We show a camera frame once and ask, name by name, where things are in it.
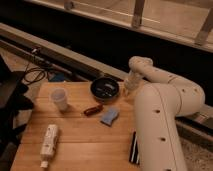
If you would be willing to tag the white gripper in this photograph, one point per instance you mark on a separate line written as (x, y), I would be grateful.
(131, 82)

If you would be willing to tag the dark ceramic bowl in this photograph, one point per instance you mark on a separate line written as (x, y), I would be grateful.
(104, 88)

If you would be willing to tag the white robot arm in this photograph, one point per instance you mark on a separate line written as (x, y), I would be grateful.
(161, 97)

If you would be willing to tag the blue sponge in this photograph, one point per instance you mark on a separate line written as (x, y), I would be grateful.
(109, 116)

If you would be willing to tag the translucent plastic cup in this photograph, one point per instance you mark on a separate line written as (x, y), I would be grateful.
(59, 98)

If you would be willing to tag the black white striped eraser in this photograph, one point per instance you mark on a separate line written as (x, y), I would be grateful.
(134, 154)

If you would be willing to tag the blue box on floor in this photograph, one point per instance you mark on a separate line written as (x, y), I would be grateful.
(59, 77)

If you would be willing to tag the white plastic bottle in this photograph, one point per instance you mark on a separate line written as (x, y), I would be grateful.
(49, 145)

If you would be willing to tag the black chair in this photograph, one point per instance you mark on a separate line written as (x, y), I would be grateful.
(12, 100)

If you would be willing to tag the metal window frame rail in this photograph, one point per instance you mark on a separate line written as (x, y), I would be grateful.
(187, 22)

